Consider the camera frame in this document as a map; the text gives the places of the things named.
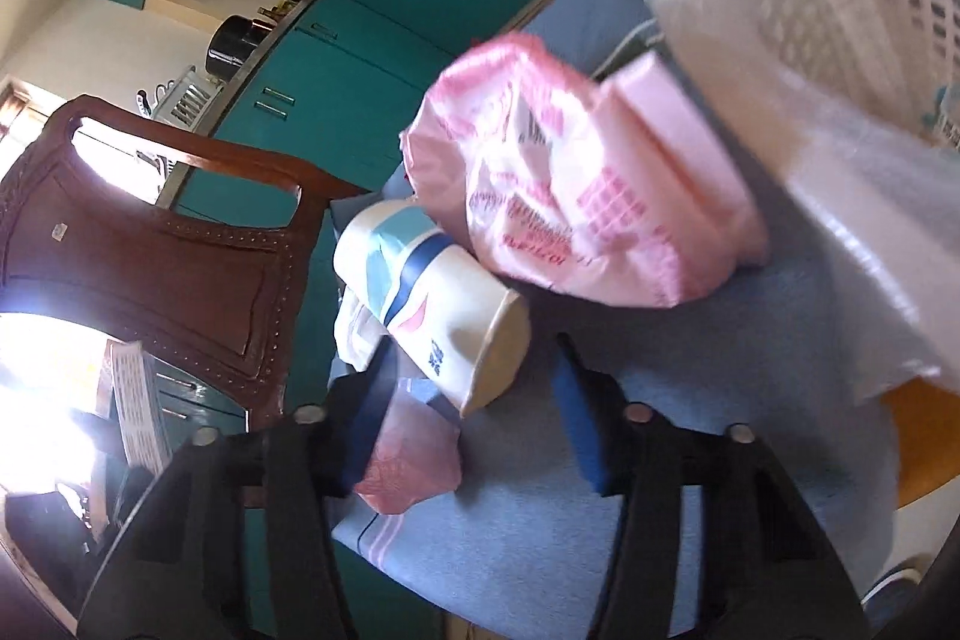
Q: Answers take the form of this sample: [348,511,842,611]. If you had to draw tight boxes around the small pink plastic bag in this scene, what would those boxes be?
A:
[352,377,463,515]

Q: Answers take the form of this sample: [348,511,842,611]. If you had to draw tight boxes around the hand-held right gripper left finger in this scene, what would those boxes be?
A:
[75,374,400,640]

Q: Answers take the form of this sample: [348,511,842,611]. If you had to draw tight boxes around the blue striped seat cushion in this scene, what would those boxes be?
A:
[328,0,935,620]

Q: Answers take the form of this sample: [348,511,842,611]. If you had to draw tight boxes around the white sheet with red print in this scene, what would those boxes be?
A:
[105,340,178,473]

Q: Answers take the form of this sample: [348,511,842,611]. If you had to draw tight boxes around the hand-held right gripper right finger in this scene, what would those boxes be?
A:
[553,334,875,640]

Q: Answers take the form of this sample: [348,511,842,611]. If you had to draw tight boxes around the large black stockpot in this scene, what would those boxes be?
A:
[204,14,271,80]

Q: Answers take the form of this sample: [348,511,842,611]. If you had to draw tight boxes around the white and blue paper cup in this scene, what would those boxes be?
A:
[332,199,532,417]

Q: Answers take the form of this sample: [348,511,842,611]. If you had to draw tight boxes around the dark wooden chair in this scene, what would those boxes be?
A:
[0,94,376,435]

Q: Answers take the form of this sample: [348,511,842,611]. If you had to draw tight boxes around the white dish rack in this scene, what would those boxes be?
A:
[135,77,220,128]

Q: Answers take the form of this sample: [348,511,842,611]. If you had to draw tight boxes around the pink rectangular box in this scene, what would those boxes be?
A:
[604,51,755,221]

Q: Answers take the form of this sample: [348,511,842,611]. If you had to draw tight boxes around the large pink printed plastic bag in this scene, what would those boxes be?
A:
[397,31,772,310]

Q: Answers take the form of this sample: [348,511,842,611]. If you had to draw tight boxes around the clear plastic bag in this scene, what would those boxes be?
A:
[641,0,960,402]

